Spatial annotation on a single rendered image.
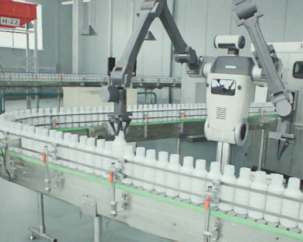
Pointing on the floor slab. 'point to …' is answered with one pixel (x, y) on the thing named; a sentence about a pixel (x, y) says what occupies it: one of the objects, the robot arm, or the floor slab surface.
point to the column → (78, 37)
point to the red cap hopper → (18, 13)
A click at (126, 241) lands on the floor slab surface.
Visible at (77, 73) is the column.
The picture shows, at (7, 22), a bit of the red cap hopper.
